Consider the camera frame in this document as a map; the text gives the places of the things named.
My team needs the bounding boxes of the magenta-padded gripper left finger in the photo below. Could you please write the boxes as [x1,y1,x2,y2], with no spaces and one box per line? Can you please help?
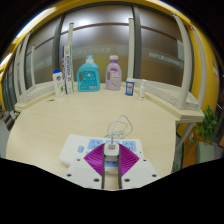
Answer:
[64,143,107,190]

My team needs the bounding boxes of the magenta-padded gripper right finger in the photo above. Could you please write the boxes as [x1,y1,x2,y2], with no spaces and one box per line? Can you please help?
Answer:
[116,143,160,190]

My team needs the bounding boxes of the white charger block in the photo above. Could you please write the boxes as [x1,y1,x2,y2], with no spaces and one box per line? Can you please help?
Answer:
[103,140,119,163]

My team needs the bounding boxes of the small white bottle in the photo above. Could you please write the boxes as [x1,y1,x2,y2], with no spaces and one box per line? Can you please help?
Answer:
[137,79,148,101]

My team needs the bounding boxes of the small blue white jar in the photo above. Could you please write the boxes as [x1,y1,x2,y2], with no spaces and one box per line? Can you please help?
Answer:
[124,78,136,97]

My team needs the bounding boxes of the white plant pot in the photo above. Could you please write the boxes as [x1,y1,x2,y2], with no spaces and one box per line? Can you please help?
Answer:
[194,141,215,164]

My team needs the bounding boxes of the blue detergent bottle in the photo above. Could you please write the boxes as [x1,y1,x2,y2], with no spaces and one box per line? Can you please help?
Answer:
[76,54,101,93]

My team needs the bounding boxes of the white bottle with blue cap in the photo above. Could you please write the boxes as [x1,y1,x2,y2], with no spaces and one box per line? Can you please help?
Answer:
[52,69,66,98]

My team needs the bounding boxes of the purple detergent bottle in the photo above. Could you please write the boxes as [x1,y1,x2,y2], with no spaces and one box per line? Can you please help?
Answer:
[105,54,123,92]

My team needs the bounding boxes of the green potted plant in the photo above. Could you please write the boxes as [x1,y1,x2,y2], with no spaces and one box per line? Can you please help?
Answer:
[194,105,220,145]

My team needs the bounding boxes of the tall white green box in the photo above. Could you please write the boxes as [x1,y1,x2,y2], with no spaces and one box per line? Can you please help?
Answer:
[62,44,76,95]

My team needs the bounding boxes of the white charger cable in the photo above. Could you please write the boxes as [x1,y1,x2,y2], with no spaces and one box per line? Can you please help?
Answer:
[105,114,134,145]

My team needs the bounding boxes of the white metal frame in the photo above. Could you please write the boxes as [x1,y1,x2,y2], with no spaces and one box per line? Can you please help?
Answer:
[13,13,208,112]

